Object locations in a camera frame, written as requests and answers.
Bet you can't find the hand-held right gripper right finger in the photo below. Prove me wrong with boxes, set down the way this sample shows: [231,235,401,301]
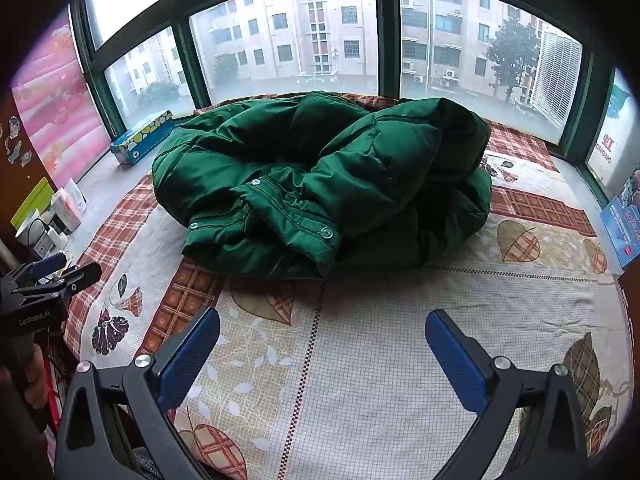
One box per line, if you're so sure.
[425,310,591,480]

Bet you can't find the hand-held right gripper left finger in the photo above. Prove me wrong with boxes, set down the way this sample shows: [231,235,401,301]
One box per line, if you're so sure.
[54,305,222,480]

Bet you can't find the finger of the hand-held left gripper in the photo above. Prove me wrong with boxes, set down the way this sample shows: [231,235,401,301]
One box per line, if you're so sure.
[12,261,103,297]
[17,252,68,281]

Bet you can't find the green down jacket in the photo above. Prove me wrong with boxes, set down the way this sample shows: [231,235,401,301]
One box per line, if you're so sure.
[151,91,493,281]

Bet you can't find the person's left hand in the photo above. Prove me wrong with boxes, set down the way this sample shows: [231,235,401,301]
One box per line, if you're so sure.
[0,347,48,411]

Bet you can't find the white cup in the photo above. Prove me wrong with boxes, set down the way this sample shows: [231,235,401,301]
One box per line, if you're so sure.
[15,210,45,257]

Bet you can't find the lime green box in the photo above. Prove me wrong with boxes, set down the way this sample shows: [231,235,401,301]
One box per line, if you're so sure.
[11,177,55,233]

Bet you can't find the plaid leaf-print bed blanket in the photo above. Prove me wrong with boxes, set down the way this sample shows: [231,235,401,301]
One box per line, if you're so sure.
[62,92,633,480]

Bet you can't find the blue dotted tissue box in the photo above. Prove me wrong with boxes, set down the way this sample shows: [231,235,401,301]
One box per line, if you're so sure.
[110,110,175,166]

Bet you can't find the pink printed curtain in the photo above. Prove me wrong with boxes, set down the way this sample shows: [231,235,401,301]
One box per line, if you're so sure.
[11,10,108,188]

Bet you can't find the blue printed booklet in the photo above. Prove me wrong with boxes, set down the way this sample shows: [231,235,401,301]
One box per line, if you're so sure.
[600,170,640,276]

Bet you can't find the white window sign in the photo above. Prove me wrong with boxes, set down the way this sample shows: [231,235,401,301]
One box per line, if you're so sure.
[585,70,640,196]

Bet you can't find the white slatted window guard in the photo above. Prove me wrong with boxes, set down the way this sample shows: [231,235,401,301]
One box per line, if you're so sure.
[529,30,583,132]

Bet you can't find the cartoon wall stickers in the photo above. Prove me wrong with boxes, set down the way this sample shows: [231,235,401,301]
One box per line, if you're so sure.
[0,115,27,166]

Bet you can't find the green window frame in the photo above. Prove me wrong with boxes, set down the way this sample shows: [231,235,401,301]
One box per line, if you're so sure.
[70,0,640,201]

